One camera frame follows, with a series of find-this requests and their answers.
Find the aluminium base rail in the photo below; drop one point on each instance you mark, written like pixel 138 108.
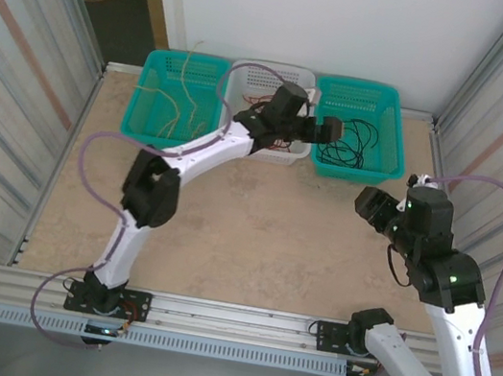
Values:
pixel 233 321

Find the white plastic basket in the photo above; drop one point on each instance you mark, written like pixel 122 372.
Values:
pixel 251 81

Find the teal plastic basket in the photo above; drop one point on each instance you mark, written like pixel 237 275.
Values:
pixel 387 139
pixel 146 121

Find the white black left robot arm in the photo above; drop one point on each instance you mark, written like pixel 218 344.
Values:
pixel 204 150

